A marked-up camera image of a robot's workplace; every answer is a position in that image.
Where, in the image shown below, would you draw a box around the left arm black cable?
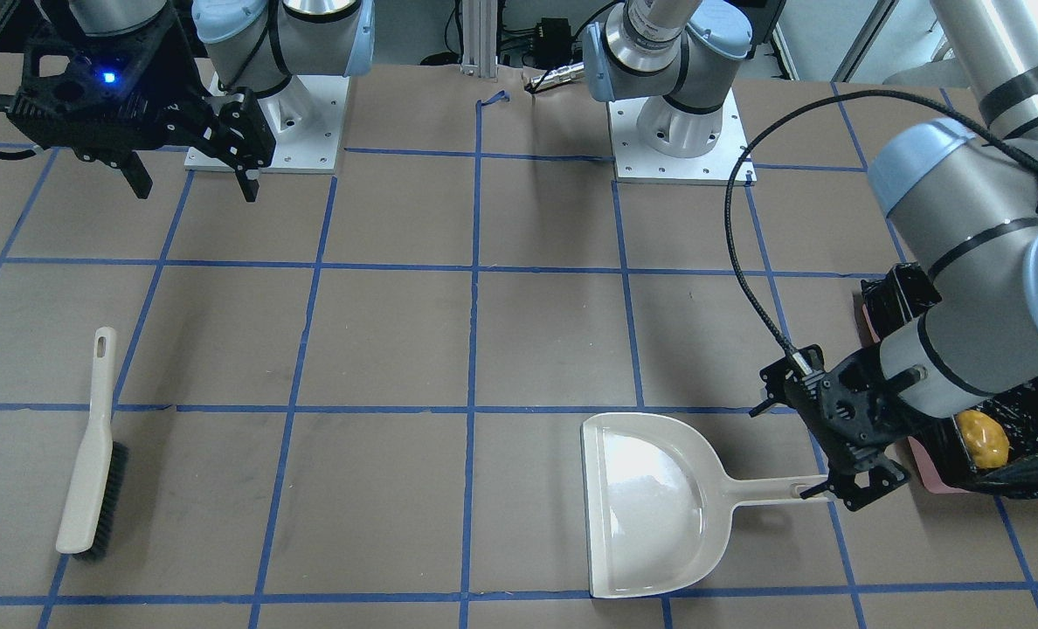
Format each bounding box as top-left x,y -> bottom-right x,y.
723,92 -> 1038,359

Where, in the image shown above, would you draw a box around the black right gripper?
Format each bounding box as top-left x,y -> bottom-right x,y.
5,17 -> 275,203

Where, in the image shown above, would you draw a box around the white hand brush black bristles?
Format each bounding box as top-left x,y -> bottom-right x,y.
55,326 -> 130,562

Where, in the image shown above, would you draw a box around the beige plastic dustpan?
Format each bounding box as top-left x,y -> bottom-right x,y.
580,411 -> 827,598

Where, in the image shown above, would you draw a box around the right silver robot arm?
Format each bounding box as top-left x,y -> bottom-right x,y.
0,1 -> 375,202

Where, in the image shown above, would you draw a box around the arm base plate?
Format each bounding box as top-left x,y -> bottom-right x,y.
606,91 -> 758,186
184,74 -> 349,174

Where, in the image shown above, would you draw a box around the yellow toy potato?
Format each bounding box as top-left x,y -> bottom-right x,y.
954,409 -> 1010,470

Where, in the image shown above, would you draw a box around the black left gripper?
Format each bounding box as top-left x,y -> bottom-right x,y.
748,345 -> 931,511

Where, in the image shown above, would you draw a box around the black trash bag bin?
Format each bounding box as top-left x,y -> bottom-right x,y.
861,263 -> 1038,499

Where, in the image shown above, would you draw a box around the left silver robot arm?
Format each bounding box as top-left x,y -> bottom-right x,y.
760,1 -> 1038,510

